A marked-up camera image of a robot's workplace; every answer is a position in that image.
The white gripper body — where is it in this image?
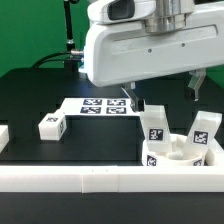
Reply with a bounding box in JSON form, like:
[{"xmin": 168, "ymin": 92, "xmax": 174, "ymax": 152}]
[{"xmin": 84, "ymin": 6, "xmax": 224, "ymax": 87}]

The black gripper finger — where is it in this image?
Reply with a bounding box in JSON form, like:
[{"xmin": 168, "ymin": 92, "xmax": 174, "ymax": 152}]
[
  {"xmin": 121, "ymin": 82, "xmax": 144, "ymax": 112},
  {"xmin": 188, "ymin": 68, "xmax": 206, "ymax": 101}
]

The white round stool seat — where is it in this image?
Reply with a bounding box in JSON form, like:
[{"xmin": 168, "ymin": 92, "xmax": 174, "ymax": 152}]
[{"xmin": 141, "ymin": 134, "xmax": 205, "ymax": 167}]

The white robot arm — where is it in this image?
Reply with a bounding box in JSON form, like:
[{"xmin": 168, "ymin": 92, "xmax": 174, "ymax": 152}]
[{"xmin": 84, "ymin": 0, "xmax": 224, "ymax": 111}]

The white tag sheet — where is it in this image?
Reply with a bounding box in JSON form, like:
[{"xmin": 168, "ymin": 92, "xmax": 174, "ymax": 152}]
[{"xmin": 60, "ymin": 98, "xmax": 139, "ymax": 116}]

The white right fence rail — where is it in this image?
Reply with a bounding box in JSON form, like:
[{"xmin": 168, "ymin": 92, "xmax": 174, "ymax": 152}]
[{"xmin": 206, "ymin": 142, "xmax": 224, "ymax": 167}]

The white fence rail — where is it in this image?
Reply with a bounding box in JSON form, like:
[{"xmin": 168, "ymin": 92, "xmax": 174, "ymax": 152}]
[
  {"xmin": 0, "ymin": 166, "xmax": 224, "ymax": 193},
  {"xmin": 0, "ymin": 125, "xmax": 9, "ymax": 153},
  {"xmin": 206, "ymin": 142, "xmax": 224, "ymax": 167}
]

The black cable bundle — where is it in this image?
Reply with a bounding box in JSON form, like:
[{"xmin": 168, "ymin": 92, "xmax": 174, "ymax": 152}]
[{"xmin": 31, "ymin": 49, "xmax": 84, "ymax": 70}]

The white left fence rail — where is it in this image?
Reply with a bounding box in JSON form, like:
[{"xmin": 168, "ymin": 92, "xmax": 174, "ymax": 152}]
[{"xmin": 0, "ymin": 125, "xmax": 9, "ymax": 153}]

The white front fence rail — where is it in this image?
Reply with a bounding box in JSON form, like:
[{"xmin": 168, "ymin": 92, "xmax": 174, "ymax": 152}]
[{"xmin": 0, "ymin": 166, "xmax": 224, "ymax": 193}]

